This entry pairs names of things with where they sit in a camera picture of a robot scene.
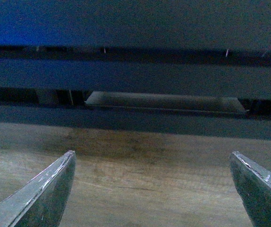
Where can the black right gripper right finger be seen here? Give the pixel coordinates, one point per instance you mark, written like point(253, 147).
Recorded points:
point(253, 184)

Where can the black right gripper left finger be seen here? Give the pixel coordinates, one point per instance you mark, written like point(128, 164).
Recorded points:
point(42, 201)

